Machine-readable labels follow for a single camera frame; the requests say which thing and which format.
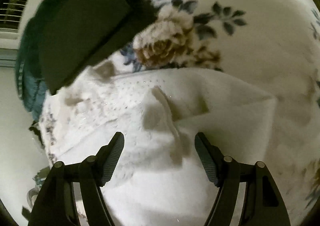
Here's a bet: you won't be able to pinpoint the white knit sweater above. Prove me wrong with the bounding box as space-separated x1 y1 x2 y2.
40 68 276 225

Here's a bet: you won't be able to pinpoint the dark green folded quilt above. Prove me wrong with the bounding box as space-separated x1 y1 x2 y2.
15 0 67 122

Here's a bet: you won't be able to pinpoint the floral bed sheet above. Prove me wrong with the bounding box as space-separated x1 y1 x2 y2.
0 0 320 226

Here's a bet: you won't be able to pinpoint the folded dark green garment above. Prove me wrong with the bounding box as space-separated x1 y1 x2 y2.
39 0 156 95

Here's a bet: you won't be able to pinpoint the window with metal grille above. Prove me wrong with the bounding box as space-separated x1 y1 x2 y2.
0 0 28 33

